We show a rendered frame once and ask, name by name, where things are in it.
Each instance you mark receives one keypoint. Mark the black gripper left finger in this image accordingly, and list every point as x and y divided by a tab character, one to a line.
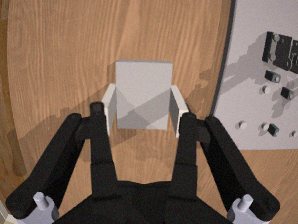
38	198

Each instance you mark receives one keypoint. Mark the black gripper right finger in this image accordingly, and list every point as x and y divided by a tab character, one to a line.
245	199

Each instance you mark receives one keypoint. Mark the grey rectangular block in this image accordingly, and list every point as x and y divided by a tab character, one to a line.
143	93

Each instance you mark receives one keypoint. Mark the grey metal fixture plate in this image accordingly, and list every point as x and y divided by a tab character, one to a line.
238	95

